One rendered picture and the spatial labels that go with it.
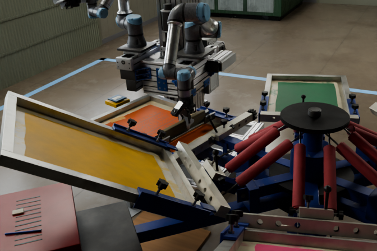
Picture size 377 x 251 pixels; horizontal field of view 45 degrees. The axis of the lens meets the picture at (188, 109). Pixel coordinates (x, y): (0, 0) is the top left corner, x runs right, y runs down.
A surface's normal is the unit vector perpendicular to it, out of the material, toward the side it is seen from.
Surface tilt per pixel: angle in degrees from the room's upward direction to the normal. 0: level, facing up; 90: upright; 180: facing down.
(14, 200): 0
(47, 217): 0
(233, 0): 90
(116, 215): 0
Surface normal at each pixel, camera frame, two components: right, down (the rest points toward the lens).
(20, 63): 0.88, 0.15
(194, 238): -0.05, -0.91
